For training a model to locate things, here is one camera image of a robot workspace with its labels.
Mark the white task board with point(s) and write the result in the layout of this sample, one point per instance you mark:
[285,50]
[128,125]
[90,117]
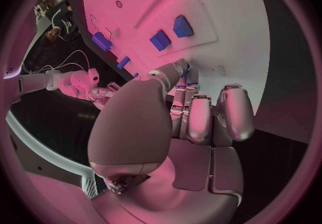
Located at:
[151,7]

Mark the person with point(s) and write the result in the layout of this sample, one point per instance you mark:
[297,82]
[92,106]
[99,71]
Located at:
[62,25]

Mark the blue short cylinder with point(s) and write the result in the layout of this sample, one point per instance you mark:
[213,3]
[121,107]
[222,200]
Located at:
[123,62]

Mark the blue peg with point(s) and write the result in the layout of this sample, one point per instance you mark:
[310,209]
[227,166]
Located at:
[136,74]

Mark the blue long cylinder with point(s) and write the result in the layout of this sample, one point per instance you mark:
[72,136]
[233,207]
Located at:
[101,41]

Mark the blue block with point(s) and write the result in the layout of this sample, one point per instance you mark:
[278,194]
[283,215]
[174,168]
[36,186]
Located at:
[183,27]
[160,40]

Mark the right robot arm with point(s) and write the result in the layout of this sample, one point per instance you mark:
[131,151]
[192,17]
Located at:
[70,83]

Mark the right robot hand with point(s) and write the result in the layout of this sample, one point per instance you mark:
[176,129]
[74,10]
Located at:
[104,93]

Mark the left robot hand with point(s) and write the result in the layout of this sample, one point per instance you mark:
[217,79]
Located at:
[135,123]

